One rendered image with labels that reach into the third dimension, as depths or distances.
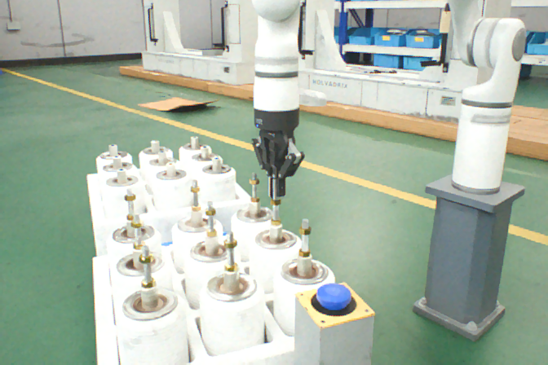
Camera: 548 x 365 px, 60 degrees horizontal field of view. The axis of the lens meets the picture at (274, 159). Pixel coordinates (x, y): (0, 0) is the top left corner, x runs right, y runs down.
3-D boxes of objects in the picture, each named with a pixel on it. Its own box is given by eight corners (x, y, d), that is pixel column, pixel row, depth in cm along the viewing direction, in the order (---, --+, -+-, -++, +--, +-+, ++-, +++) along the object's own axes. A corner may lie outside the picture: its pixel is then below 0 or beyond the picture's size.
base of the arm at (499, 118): (464, 175, 103) (474, 98, 98) (507, 186, 97) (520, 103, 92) (443, 185, 97) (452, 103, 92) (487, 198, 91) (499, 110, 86)
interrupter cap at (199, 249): (194, 267, 76) (194, 263, 76) (186, 247, 83) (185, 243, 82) (240, 259, 78) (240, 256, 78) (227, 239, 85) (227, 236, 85)
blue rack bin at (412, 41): (425, 46, 594) (426, 28, 588) (454, 47, 568) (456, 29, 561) (403, 47, 562) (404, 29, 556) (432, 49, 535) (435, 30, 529)
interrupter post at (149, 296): (162, 305, 66) (161, 284, 65) (148, 313, 64) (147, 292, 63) (152, 299, 68) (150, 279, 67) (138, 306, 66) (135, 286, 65)
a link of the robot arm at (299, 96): (329, 106, 78) (330, 68, 76) (272, 113, 72) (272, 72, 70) (296, 98, 85) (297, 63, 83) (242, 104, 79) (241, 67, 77)
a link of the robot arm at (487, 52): (535, 18, 87) (520, 110, 92) (483, 18, 93) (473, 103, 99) (514, 18, 81) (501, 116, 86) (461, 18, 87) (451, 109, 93)
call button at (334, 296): (340, 293, 58) (340, 279, 57) (356, 311, 54) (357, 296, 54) (310, 300, 57) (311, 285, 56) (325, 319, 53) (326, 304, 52)
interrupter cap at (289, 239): (291, 230, 89) (291, 226, 89) (302, 248, 82) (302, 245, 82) (251, 234, 88) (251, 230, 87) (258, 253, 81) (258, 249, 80)
